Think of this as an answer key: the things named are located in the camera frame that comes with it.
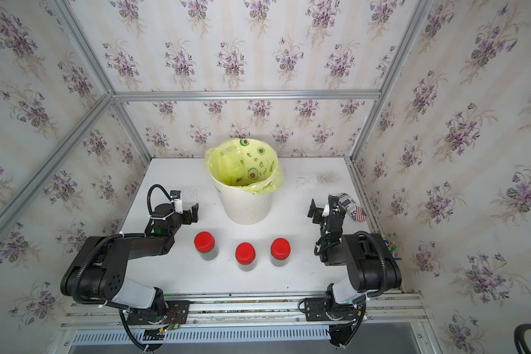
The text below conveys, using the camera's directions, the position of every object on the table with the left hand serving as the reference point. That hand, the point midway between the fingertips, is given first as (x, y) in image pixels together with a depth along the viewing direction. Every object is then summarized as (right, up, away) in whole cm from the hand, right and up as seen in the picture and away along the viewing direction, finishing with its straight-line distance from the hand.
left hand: (186, 205), depth 93 cm
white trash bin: (+26, 0, -10) cm, 28 cm away
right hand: (+61, +2, -3) cm, 61 cm away
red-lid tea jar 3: (+39, -14, -18) cm, 46 cm away
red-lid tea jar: (+12, -12, -16) cm, 23 cm away
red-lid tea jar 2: (+28, -15, -20) cm, 37 cm away
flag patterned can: (+74, -3, +3) cm, 75 cm away
